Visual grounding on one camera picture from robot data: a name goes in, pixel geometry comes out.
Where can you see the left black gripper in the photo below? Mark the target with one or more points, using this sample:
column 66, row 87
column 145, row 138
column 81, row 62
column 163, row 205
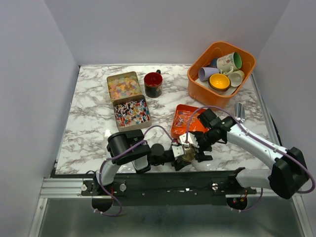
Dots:
column 180, row 164

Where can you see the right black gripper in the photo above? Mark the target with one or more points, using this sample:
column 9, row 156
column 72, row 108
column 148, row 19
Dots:
column 200, row 155

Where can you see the orange tray of candies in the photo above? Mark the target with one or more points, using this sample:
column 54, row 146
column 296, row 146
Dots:
column 181, row 118

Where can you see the silver metal scoop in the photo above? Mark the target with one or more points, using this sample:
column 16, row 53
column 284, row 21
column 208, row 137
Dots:
column 239, row 112

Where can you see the gold tin of lollipops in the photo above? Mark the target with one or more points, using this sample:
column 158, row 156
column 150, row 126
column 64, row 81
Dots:
column 132, row 113

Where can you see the gold tin of jelly candies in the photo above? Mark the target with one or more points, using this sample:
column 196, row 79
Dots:
column 123, row 85

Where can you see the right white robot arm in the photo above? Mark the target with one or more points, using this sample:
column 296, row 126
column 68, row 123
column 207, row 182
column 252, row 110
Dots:
column 286, row 169

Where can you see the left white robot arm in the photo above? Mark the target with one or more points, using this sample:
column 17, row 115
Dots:
column 131, row 147

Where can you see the orange plastic bin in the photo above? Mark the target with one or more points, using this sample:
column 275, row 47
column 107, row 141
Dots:
column 203, row 93

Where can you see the yellow and brown bowl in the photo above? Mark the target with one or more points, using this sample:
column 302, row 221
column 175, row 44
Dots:
column 219, row 82

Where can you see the lavender cup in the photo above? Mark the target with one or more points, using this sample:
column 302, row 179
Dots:
column 205, row 73

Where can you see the cream cup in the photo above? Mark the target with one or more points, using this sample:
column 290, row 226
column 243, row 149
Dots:
column 236, row 78

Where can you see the red and black mug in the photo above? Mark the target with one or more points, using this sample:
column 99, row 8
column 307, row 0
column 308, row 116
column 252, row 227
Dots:
column 153, row 84

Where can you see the blue cup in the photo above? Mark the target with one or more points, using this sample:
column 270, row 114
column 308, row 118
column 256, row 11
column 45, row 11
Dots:
column 213, row 63

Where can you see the floral white mug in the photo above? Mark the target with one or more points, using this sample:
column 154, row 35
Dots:
column 229, row 63

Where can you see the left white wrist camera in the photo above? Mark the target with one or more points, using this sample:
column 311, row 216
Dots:
column 177, row 151

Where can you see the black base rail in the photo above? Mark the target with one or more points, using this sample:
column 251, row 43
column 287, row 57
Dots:
column 177, row 188

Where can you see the aluminium frame rail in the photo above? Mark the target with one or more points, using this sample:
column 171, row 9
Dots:
column 63, row 212

